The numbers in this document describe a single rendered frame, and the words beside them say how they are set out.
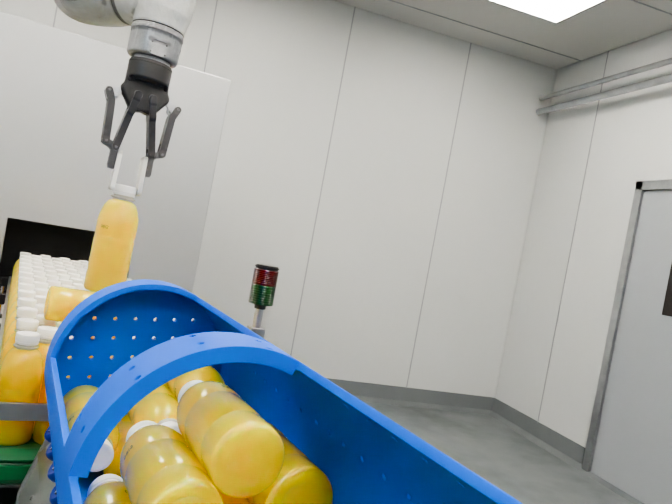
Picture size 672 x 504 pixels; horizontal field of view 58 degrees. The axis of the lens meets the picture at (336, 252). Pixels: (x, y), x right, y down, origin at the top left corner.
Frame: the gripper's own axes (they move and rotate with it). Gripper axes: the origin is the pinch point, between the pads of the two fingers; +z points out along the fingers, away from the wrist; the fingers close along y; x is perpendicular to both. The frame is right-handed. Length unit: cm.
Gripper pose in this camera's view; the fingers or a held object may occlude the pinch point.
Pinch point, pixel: (128, 174)
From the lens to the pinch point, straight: 114.8
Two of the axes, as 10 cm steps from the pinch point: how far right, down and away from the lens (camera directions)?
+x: -4.7, -0.9, 8.8
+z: -2.0, 9.8, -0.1
